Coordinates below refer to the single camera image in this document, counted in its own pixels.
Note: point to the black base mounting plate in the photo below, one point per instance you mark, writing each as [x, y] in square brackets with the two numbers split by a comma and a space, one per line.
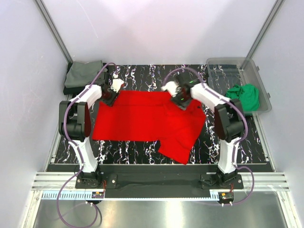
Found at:
[143, 182]

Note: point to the aluminium corner post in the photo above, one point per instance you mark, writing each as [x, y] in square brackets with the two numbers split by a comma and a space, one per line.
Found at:
[52, 28]
[265, 27]

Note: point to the folded black t shirt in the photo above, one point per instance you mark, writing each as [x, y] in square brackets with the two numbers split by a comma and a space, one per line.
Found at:
[71, 90]

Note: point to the red t shirt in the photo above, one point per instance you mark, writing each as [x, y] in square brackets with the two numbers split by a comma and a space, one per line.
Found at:
[143, 116]

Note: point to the folded grey t shirt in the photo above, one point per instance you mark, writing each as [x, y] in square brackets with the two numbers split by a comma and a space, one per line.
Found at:
[80, 74]

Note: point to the clear plastic bin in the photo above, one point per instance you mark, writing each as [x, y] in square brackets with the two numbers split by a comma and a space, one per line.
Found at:
[225, 72]

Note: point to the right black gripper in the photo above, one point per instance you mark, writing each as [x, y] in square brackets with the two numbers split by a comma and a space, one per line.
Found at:
[182, 105]

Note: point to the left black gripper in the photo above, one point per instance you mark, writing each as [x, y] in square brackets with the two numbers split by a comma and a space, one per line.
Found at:
[110, 102]

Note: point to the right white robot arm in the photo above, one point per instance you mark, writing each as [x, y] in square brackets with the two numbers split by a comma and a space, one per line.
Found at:
[229, 122]

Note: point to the white slotted cable duct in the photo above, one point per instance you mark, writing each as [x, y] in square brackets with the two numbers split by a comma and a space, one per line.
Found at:
[92, 195]

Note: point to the right aluminium corner post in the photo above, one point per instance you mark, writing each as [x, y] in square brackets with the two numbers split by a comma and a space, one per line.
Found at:
[265, 27]

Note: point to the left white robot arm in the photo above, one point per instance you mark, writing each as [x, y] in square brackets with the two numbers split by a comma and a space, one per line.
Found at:
[75, 125]

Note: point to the aluminium frame rail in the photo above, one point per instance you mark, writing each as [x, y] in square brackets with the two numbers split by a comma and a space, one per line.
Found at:
[262, 181]

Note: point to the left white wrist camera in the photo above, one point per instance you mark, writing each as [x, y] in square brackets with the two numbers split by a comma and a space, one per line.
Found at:
[117, 84]

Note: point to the left aluminium corner post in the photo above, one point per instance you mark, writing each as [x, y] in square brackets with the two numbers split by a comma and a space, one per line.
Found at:
[52, 28]

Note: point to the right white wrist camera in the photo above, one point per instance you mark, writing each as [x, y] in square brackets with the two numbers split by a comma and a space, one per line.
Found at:
[172, 88]

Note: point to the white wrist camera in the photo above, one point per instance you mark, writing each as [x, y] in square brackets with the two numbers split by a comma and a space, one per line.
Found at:
[117, 84]
[172, 88]

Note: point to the green t shirt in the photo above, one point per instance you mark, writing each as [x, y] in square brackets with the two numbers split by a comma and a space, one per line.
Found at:
[247, 94]

